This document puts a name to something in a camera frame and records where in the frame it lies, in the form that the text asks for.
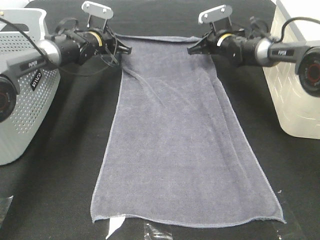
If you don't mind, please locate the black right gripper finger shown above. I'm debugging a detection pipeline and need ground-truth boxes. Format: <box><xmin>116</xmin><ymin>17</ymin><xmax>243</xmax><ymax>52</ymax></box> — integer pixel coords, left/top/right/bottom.
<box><xmin>187</xmin><ymin>37</ymin><xmax>209</xmax><ymax>55</ymax></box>

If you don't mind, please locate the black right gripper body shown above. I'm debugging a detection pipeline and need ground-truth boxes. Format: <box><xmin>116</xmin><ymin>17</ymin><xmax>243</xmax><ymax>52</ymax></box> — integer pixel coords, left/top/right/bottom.
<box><xmin>200</xmin><ymin>30</ymin><xmax>247</xmax><ymax>66</ymax></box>

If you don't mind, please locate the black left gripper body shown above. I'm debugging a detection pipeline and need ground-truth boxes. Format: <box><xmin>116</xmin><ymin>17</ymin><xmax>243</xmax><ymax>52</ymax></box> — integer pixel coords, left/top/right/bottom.
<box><xmin>79</xmin><ymin>30</ymin><xmax>120</xmax><ymax>60</ymax></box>

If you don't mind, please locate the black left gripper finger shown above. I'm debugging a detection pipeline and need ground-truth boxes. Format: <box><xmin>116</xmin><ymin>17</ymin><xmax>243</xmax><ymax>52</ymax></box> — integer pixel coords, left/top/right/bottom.
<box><xmin>117</xmin><ymin>43</ymin><xmax>132</xmax><ymax>55</ymax></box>

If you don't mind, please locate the grey microfibre towel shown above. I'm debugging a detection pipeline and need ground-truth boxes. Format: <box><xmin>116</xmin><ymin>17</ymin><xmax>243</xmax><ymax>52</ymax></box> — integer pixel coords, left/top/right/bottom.
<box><xmin>90</xmin><ymin>35</ymin><xmax>285</xmax><ymax>228</ymax></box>

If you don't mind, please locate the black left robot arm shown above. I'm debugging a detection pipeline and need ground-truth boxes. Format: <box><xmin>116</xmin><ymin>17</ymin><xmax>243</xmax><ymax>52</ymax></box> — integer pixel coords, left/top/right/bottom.
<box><xmin>0</xmin><ymin>28</ymin><xmax>132</xmax><ymax>122</ymax></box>

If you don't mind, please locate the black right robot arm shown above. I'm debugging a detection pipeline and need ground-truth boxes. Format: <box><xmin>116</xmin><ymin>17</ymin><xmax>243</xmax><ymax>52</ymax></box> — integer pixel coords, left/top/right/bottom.
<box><xmin>187</xmin><ymin>16</ymin><xmax>320</xmax><ymax>97</ymax></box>

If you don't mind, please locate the grey perforated laundry basket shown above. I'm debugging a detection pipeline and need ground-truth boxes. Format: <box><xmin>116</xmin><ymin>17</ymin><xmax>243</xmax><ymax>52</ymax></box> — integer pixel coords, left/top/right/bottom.
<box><xmin>0</xmin><ymin>8</ymin><xmax>62</xmax><ymax>166</ymax></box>

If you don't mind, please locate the cream white laundry basket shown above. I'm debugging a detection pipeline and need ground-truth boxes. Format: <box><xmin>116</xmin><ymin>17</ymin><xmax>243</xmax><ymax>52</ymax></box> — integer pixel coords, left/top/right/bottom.
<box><xmin>263</xmin><ymin>0</ymin><xmax>320</xmax><ymax>139</ymax></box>

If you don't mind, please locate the black table mat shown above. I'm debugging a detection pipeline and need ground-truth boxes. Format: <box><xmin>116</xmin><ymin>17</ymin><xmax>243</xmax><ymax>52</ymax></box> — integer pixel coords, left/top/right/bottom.
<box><xmin>0</xmin><ymin>0</ymin><xmax>320</xmax><ymax>240</ymax></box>

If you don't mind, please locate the middle clear tape strip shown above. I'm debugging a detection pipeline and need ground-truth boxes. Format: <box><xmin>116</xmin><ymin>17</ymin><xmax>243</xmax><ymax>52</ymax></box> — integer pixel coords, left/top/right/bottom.
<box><xmin>105</xmin><ymin>215</ymin><xmax>174</xmax><ymax>240</ymax></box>

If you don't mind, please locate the clear tape strip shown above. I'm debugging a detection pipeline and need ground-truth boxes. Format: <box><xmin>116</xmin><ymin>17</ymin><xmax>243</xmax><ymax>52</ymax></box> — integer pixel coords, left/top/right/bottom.
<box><xmin>105</xmin><ymin>215</ymin><xmax>174</xmax><ymax>240</ymax></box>
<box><xmin>0</xmin><ymin>195</ymin><xmax>14</xmax><ymax>227</ymax></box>

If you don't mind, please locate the left clear tape strip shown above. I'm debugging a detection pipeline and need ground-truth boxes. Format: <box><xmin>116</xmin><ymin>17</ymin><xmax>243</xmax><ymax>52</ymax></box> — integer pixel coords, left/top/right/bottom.
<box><xmin>0</xmin><ymin>195</ymin><xmax>14</xmax><ymax>227</ymax></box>

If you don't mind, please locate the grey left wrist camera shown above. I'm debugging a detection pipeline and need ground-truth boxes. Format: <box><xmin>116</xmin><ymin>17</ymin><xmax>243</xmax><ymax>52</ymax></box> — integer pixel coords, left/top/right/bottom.
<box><xmin>81</xmin><ymin>0</ymin><xmax>114</xmax><ymax>32</ymax></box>

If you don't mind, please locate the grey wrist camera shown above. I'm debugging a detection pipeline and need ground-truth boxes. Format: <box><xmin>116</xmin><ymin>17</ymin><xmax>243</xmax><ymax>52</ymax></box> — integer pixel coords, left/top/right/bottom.
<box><xmin>197</xmin><ymin>4</ymin><xmax>233</xmax><ymax>33</ymax></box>
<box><xmin>81</xmin><ymin>0</ymin><xmax>114</xmax><ymax>32</ymax></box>

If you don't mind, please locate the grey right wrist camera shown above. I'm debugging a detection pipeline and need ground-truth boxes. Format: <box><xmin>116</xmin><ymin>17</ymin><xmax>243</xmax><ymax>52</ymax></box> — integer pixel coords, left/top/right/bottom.
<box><xmin>197</xmin><ymin>4</ymin><xmax>233</xmax><ymax>33</ymax></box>

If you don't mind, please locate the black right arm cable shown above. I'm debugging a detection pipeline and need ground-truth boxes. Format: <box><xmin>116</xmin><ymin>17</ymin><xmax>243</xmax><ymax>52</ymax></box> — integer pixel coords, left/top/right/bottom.
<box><xmin>279</xmin><ymin>16</ymin><xmax>320</xmax><ymax>43</ymax></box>

